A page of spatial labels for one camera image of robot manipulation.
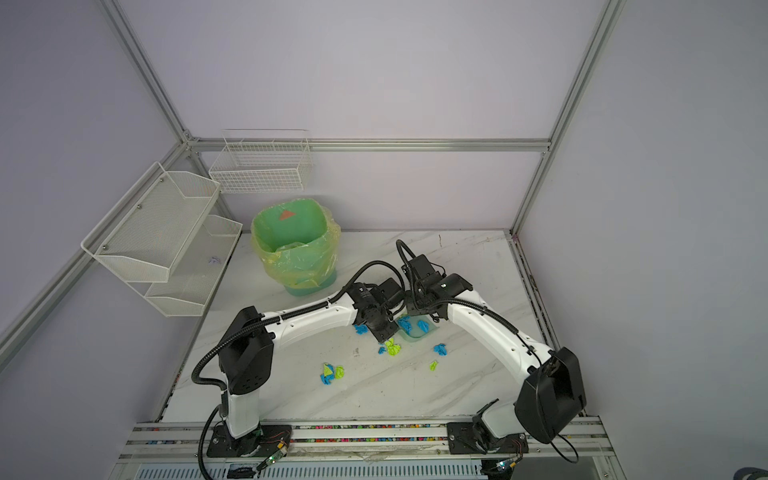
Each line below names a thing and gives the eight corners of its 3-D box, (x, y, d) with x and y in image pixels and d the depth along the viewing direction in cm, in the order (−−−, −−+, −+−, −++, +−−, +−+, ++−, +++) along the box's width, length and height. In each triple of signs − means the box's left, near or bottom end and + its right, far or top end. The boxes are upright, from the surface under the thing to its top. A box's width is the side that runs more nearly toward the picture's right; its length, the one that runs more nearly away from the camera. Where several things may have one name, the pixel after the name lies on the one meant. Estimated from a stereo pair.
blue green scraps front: (320, 384, 85) (319, 382, 83) (323, 365, 88) (322, 363, 87) (343, 384, 85) (342, 382, 83) (345, 365, 88) (344, 363, 87)
